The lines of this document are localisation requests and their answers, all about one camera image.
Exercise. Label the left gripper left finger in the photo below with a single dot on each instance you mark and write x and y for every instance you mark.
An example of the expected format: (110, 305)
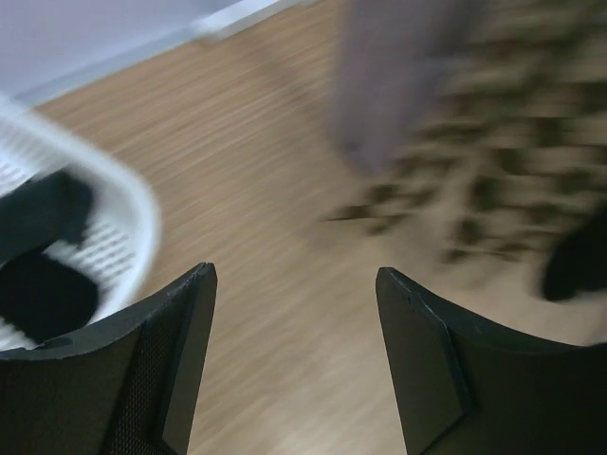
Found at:
(126, 384)

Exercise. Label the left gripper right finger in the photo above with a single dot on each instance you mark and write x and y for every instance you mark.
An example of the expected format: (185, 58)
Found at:
(465, 384)

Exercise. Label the black sock with white stripes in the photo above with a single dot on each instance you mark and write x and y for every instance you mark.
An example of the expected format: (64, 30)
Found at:
(40, 296)

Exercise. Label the brown argyle sock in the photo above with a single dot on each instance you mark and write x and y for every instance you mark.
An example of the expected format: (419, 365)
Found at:
(516, 148)

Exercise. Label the grey sock rust striped cuff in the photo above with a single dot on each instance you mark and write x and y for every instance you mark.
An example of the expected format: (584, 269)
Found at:
(392, 54)

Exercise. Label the white perforated plastic basket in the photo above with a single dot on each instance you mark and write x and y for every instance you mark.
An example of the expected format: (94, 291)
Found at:
(122, 237)

